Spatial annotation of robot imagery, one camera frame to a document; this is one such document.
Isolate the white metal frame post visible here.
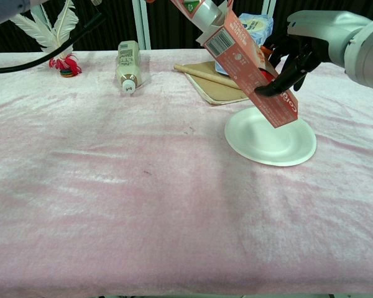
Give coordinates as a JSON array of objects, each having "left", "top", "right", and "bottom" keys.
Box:
[{"left": 133, "top": 0, "right": 152, "bottom": 50}]

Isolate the white feather shuttlecock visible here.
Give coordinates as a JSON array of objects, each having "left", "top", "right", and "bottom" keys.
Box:
[{"left": 9, "top": 0, "right": 83, "bottom": 78}]

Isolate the white paper plate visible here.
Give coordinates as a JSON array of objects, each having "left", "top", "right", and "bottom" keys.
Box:
[{"left": 224, "top": 106, "right": 317, "bottom": 168}]

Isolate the blue tissue pack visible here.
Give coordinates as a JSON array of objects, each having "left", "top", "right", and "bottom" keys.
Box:
[{"left": 215, "top": 12, "right": 274, "bottom": 75}]

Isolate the pink plush tablecloth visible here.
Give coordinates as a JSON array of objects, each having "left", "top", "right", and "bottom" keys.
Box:
[{"left": 0, "top": 48, "right": 373, "bottom": 296}]

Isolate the beige lotion tube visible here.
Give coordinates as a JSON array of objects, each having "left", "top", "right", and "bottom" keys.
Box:
[{"left": 115, "top": 40, "right": 142, "bottom": 96}]

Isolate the black cable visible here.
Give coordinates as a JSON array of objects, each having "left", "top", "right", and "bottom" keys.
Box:
[{"left": 0, "top": 10, "right": 107, "bottom": 75}]

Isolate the wooden stick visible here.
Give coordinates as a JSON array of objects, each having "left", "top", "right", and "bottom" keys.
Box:
[{"left": 173, "top": 63, "right": 241, "bottom": 90}]

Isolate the red toothpaste box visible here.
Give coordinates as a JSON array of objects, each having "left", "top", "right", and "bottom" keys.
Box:
[{"left": 195, "top": 6, "right": 300, "bottom": 129}]

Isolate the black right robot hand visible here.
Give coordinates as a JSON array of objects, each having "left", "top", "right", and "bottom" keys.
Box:
[{"left": 254, "top": 33, "right": 323, "bottom": 97}]

